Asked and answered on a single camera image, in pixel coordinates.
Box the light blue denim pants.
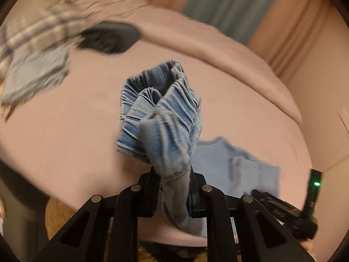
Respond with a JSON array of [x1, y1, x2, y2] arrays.
[[117, 59, 281, 238]]

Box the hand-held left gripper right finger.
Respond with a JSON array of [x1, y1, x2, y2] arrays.
[[186, 169, 314, 262]]

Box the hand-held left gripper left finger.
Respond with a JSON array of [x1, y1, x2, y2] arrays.
[[33, 169, 162, 262]]

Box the pink duvet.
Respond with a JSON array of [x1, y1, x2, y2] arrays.
[[63, 0, 303, 126]]

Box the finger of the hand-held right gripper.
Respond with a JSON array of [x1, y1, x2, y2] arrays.
[[251, 188, 302, 226]]

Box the teal curtain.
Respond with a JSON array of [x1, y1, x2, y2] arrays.
[[181, 0, 289, 46]]

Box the dark folded clothing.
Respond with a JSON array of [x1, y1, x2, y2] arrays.
[[79, 22, 142, 55]]

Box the plaid pillow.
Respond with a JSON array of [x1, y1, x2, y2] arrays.
[[0, 5, 90, 79]]

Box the light blue crumpled garment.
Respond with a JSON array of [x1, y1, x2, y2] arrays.
[[0, 44, 72, 107]]

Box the tan fluffy rug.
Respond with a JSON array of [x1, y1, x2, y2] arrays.
[[45, 198, 111, 241]]

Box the white wall socket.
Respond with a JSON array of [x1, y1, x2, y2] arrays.
[[337, 109, 349, 135]]

